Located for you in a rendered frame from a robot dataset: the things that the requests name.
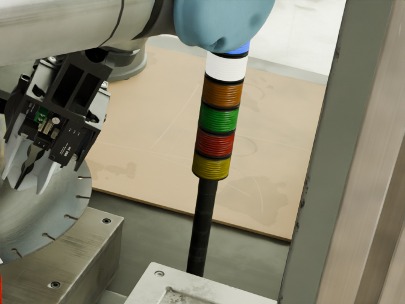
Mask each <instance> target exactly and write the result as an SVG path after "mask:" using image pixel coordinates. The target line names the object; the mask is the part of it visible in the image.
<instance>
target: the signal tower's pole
mask: <svg viewBox="0 0 405 304"><path fill-rule="evenodd" d="M218 182H219V181H216V182H212V181H206V180H203V179H200V178H199V182H198V193H197V198H196V206H195V214H194V219H193V227H192V235H191V240H190V248H189V256H188V261H187V269H186V272H187V273H189V274H193V275H196V276H199V277H203V274H204V266H205V262H206V255H207V248H208V243H209V236H210V228H211V224H212V217H213V210H214V205H215V198H216V192H217V189H218Z"/></svg>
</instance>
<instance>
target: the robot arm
mask: <svg viewBox="0 0 405 304"><path fill-rule="evenodd" d="M275 1H276V0H0V66H6V65H12V64H15V63H21V62H27V61H30V60H36V59H40V60H36V61H35V63H34V65H33V69H34V71H33V73H32V74H31V76H28V75H25V74H21V75H20V78H19V82H18V84H17V85H16V86H15V88H14V89H13V90H12V92H11V94H10V96H9V98H8V100H7V103H6V105H5V109H4V116H5V123H6V128H7V131H6V133H5V135H4V137H3V139H5V141H4V162H5V169H4V172H3V174H2V179H3V180H4V179H5V178H6V176H7V178H8V181H9V184H10V186H11V188H13V189H17V191H23V190H25V189H28V188H32V187H34V186H37V195H40V194H42V192H43V191H44V190H45V188H46V187H47V185H48V183H49V180H50V178H51V176H53V175H54V174H56V173H57V172H59V171H60V170H61V169H62V168H63V167H64V166H67V165H68V163H69V161H70V160H72V161H76V164H75V168H74V171H76V172H77V171H78V169H79V167H80V166H81V164H82V162H83V160H84V159H85V157H86V156H87V154H88V152H89V150H90V149H91V147H92V145H93V144H94V143H95V141H96V139H97V137H98V135H99V134H100V132H101V130H102V125H103V123H104V122H105V120H106V118H107V114H106V111H107V107H108V103H109V100H110V95H111V94H110V93H108V91H107V86H108V82H107V79H108V78H109V76H110V74H111V72H112V70H113V68H114V67H123V66H128V65H130V64H131V63H132V62H133V60H134V59H135V57H136V56H137V53H138V52H139V50H140V49H141V48H142V47H143V46H144V45H145V44H146V41H147V40H148V38H149V37H152V36H158V35H162V34H168V35H173V36H177V37H178V38H179V40H180V41H181V42H182V43H184V44H185V45H187V46H198V47H200V48H202V49H204V50H207V51H209V52H214V53H226V52H230V51H234V50H236V49H238V48H240V47H241V46H243V45H244V44H246V43H248V42H249V41H250V40H251V39H252V38H253V37H254V36H255V35H256V34H257V33H258V32H259V31H260V29H261V28H262V26H263V25H264V24H265V22H266V20H267V18H268V17H269V15H270V13H271V11H272V9H273V6H274V4H275ZM61 54H64V57H60V58H58V57H56V56H55V55H61ZM45 57H47V59H42V58H45ZM31 144H33V145H35V146H37V147H39V148H42V149H43V150H41V151H40V152H38V153H37V156H36V159H35V161H34V162H33V163H32V164H31V165H30V166H28V167H27V168H26V170H25V172H24V174H23V175H22V173H23V171H24V168H25V161H26V160H27V159H28V156H29V154H30V151H31ZM21 176H22V177H21Z"/></svg>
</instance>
